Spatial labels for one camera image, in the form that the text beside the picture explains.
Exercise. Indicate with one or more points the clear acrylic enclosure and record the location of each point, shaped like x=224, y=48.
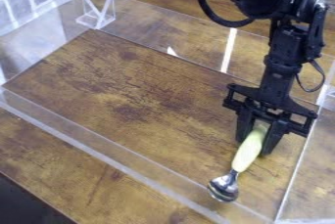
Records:
x=114, y=130

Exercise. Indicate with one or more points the clear acrylic corner bracket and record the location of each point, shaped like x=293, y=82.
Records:
x=97, y=18

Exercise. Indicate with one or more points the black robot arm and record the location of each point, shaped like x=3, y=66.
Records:
x=295, y=44

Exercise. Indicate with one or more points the green handled metal spoon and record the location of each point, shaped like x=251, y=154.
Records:
x=224, y=187

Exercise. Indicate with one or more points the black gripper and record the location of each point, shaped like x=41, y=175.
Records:
x=252, y=106

